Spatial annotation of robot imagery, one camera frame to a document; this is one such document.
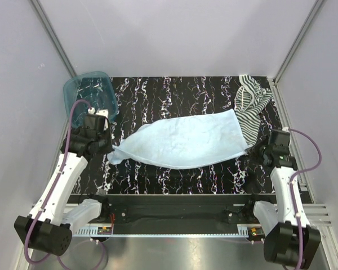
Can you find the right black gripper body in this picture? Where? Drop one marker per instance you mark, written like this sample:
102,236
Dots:
265,149

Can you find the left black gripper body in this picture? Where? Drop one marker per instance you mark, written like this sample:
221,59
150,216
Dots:
106,146

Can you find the black white striped towel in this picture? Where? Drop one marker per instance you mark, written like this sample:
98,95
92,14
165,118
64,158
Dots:
250,100

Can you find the light blue towel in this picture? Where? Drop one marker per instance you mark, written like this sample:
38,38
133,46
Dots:
184,143

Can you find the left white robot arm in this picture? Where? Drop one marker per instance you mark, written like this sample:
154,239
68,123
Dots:
48,228

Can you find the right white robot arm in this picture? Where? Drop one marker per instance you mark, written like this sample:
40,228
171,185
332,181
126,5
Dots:
290,240

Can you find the teal transparent plastic bin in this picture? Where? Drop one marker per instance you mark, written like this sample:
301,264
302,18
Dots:
94,87

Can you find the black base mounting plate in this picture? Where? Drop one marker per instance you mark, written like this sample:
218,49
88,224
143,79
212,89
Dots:
224,208

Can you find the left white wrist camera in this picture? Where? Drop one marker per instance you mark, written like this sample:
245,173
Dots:
96,120

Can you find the right aluminium frame post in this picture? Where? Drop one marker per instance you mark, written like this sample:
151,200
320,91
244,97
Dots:
313,13

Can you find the aluminium frame post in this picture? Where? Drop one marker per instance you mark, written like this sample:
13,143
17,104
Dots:
313,13
50,31

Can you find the white slotted cable duct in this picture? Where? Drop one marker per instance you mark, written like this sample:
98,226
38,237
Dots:
124,231

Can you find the left aluminium frame post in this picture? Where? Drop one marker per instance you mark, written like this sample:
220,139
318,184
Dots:
50,31

